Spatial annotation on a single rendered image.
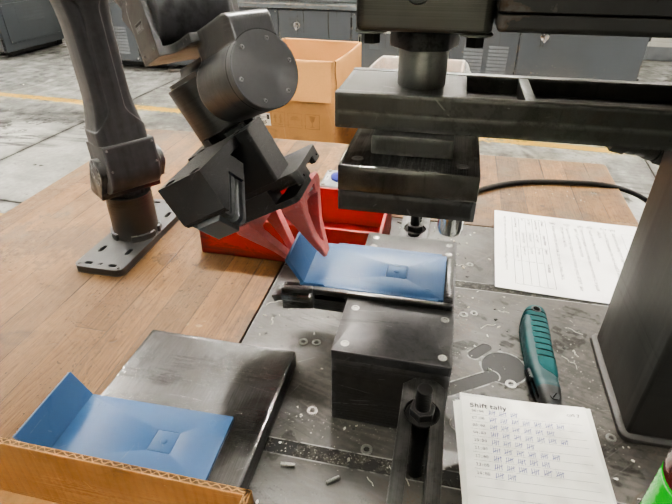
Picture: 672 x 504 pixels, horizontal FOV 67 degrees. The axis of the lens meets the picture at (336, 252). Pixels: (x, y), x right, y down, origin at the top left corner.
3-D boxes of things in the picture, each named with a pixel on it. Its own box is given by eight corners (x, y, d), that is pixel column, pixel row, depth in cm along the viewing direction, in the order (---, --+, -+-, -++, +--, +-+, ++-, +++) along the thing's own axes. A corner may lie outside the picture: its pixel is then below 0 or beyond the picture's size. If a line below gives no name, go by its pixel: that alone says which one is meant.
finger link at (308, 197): (338, 266, 48) (287, 182, 44) (277, 286, 51) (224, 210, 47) (352, 228, 53) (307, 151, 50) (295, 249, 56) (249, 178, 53)
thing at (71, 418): (76, 394, 47) (67, 370, 46) (234, 419, 45) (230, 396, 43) (23, 459, 41) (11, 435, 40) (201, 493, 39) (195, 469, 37)
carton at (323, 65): (283, 128, 342) (278, 36, 311) (362, 136, 330) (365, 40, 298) (246, 161, 294) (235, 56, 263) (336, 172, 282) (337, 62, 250)
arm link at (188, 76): (279, 110, 45) (234, 35, 42) (232, 145, 42) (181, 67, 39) (241, 123, 50) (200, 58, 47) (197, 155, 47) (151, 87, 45)
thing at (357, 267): (305, 242, 56) (303, 220, 55) (446, 259, 54) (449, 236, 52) (286, 282, 51) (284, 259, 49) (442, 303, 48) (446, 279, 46)
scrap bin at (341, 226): (234, 212, 81) (230, 178, 78) (390, 229, 77) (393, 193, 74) (202, 252, 72) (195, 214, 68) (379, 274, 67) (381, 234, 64)
